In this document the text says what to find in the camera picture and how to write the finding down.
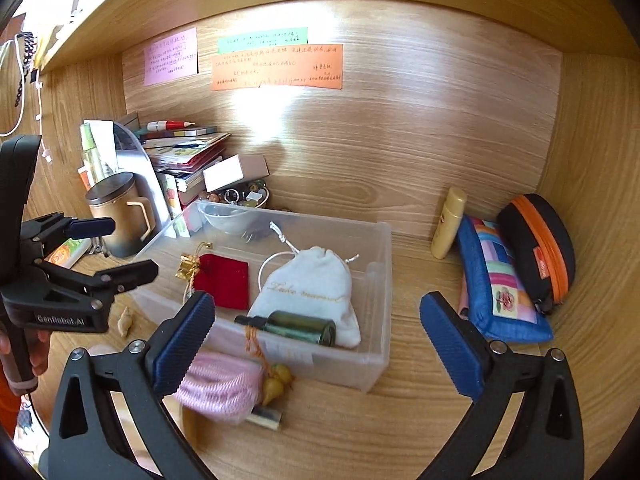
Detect gold tassel ornament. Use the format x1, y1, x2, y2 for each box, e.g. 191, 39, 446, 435
175, 242, 214, 304

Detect red velvet pouch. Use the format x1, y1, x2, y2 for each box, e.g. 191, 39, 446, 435
193, 254, 250, 311

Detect pink rope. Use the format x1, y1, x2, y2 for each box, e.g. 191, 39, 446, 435
170, 350, 266, 426

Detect yellow gourd charm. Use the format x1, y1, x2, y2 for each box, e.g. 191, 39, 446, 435
243, 325, 295, 408

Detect dark green glass bottle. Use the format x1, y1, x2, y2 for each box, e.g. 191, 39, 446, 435
234, 311, 336, 347

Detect person left hand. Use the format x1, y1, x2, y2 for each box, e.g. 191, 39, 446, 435
0, 330, 51, 377

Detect metal nail clippers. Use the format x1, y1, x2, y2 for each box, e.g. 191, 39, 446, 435
88, 236, 111, 258

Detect orange booklet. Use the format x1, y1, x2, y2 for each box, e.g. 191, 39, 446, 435
46, 238, 92, 269

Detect small seashell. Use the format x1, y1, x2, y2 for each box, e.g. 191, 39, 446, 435
117, 307, 134, 338

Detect brown lidded mug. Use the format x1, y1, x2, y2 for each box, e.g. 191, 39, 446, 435
86, 171, 156, 258

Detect white paper file holder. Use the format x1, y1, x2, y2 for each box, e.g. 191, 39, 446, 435
79, 119, 170, 230

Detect fruit print box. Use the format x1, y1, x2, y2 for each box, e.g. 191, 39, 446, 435
156, 172, 182, 219

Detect white bowl of trinkets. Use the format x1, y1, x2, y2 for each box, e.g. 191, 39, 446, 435
196, 179, 270, 236

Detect blue patchwork pencil case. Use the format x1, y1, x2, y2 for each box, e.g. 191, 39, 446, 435
457, 216, 553, 344

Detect red white marker pen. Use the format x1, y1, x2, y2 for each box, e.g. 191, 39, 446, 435
146, 120, 194, 132

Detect stack of books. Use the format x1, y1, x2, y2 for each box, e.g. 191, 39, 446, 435
137, 127, 230, 209

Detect white cardboard box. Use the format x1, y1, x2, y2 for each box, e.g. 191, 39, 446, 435
203, 155, 269, 192

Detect black orange zip case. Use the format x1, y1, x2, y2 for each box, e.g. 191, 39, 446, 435
497, 193, 576, 315

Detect clear plastic storage bin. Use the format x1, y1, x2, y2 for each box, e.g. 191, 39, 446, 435
132, 200, 392, 392

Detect pink sticky note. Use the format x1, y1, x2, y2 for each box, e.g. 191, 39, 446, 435
143, 27, 198, 86

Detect yellow lotion tube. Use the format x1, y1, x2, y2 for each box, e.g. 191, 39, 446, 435
431, 186, 468, 259

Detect orange sticky note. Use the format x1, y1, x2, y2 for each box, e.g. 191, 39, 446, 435
213, 44, 343, 91

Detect green sticky note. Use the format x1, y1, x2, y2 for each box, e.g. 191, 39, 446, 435
218, 27, 308, 54

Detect white cable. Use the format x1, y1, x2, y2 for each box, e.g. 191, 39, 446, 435
0, 34, 54, 164

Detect white drawstring pouch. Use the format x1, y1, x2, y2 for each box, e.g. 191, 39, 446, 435
248, 222, 361, 349

